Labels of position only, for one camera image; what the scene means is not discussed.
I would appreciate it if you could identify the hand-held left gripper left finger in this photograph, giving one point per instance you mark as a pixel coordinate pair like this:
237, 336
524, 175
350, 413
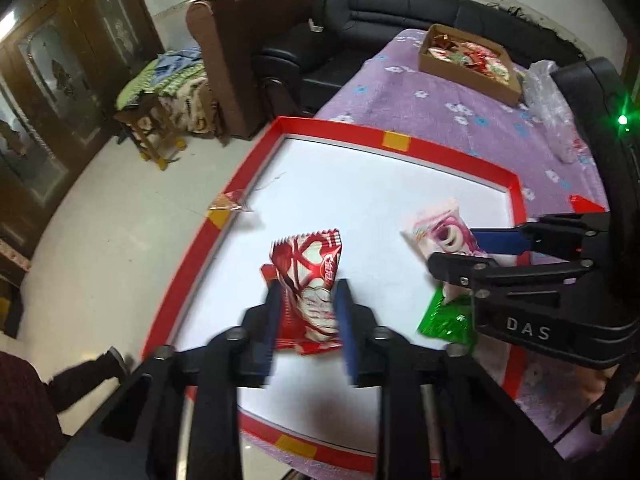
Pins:
265, 332

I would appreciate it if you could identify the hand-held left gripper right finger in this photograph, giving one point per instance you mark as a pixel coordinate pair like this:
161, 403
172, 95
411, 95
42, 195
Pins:
345, 332

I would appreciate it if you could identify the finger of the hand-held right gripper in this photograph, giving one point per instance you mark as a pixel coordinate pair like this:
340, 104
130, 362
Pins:
465, 270
500, 242

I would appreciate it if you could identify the pink snack packet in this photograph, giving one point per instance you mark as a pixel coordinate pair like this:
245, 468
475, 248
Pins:
440, 230

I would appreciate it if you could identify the green snack packet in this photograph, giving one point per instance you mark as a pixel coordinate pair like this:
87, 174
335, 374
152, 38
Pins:
445, 322

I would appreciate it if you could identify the red white striped snack packet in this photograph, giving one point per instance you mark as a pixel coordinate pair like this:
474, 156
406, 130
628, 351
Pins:
305, 270

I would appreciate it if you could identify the red rimmed white tray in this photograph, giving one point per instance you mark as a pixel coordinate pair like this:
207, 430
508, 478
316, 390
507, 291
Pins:
350, 185

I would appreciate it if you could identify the brown cardboard box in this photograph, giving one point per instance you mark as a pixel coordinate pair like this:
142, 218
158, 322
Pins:
465, 80

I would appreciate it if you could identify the flat red packet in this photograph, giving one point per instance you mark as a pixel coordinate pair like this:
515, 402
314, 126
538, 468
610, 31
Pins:
586, 205

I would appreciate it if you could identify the small crumpled candy wrapper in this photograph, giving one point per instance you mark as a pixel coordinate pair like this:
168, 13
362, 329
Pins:
227, 201

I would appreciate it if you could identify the clear plastic bag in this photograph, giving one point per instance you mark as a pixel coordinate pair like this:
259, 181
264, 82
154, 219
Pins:
547, 100

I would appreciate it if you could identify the purple floral blanket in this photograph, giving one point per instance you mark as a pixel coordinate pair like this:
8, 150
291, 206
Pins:
425, 110

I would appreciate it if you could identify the pile of assorted snack packets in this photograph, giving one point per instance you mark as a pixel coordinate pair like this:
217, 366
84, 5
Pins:
470, 55

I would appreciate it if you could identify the brown printed blanket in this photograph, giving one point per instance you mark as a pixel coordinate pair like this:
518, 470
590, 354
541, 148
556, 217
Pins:
192, 102

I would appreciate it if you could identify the wooden stool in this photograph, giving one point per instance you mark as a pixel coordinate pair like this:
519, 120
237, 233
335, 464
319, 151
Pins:
145, 110

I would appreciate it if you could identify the black leather sofa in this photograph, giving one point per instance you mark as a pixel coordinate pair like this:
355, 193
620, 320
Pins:
400, 5

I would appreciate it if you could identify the brown armchair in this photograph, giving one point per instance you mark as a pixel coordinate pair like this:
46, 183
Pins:
235, 60

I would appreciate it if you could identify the green knitted blanket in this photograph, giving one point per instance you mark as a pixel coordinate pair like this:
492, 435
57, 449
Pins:
145, 80

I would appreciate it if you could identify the blue cloth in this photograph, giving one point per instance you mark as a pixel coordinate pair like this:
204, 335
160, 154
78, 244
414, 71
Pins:
182, 57

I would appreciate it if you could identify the wooden glass door cabinet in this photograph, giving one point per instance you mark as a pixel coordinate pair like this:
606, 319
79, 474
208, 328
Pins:
60, 85

